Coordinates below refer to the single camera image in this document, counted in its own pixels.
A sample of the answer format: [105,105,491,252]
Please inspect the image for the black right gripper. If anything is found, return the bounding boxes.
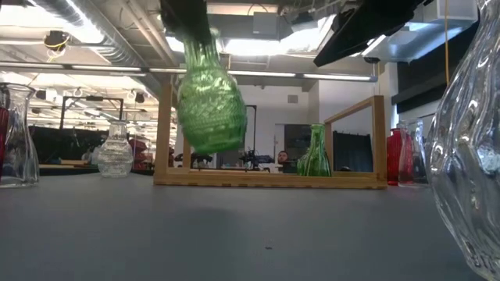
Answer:
[313,0,427,68]

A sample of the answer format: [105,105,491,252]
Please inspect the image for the green diamond-textured glass vase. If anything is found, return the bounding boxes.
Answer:
[177,35,248,155]

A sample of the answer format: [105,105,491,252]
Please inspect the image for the red ribbed glass vase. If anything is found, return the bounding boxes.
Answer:
[386,127,415,187]

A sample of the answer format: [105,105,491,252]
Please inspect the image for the clear wide-rim glass vase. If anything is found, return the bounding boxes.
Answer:
[397,118,430,188]

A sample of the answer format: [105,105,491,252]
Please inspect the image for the green twisted glass vase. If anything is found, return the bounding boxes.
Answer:
[296,123,333,178]

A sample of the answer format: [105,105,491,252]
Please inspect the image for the clear textured round vase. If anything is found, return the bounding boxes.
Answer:
[96,119,134,179]

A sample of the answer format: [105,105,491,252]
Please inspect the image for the clear wavy glass vase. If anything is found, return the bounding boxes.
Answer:
[424,0,500,281]

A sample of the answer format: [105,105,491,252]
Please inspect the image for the grey ceiling ventilation box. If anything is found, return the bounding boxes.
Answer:
[252,10,283,41]

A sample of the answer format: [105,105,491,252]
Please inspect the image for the black round ceiling device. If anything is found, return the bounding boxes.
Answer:
[42,30,72,52]

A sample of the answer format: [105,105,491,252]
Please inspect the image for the dark curtain panel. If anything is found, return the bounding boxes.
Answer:
[333,130,372,173]

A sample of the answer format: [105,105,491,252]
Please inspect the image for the black background cabinet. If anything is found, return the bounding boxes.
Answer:
[284,123,325,173]

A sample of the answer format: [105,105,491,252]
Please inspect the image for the red storage bins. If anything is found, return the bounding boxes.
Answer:
[130,138,155,172]

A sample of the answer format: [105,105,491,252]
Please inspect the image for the person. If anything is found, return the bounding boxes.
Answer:
[276,150,298,174]

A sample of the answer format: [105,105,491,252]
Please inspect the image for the black divider panel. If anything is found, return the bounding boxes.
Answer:
[29,125,106,165]

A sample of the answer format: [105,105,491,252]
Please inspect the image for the wooden background table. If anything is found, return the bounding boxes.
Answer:
[38,158,98,169]

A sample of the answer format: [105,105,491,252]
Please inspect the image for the clear glass carafe vase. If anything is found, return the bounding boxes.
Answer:
[0,82,41,189]

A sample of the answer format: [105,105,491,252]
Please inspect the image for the smooth red glass vase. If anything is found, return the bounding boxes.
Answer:
[0,107,9,179]

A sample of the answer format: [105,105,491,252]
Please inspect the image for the large metallic ceiling duct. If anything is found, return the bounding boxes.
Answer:
[361,0,480,63]

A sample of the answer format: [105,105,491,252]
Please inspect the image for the long silver spiral duct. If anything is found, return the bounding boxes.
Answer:
[33,0,195,105]

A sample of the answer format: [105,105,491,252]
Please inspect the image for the overhead frame light bar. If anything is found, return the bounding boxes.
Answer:
[0,60,379,84]

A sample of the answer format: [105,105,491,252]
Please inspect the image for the yellow hanging cable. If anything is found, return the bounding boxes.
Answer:
[444,0,451,87]

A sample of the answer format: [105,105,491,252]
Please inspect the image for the black background rig frame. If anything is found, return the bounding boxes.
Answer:
[245,104,258,157]
[59,95,125,132]

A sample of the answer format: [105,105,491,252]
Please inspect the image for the wooden shelf frame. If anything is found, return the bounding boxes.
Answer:
[152,80,388,190]

